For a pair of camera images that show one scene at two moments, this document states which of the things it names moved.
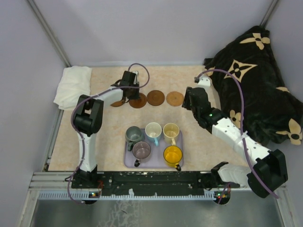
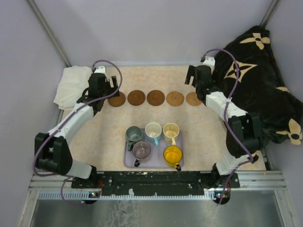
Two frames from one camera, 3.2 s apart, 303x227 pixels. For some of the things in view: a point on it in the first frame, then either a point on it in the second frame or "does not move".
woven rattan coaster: x=174 y=98 does not move
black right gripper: x=185 y=104 → x=191 y=73
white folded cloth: x=75 y=82 does not move
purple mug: x=141 y=150 does not move
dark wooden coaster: x=155 y=98 does not move
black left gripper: x=136 y=96 → x=114 y=84
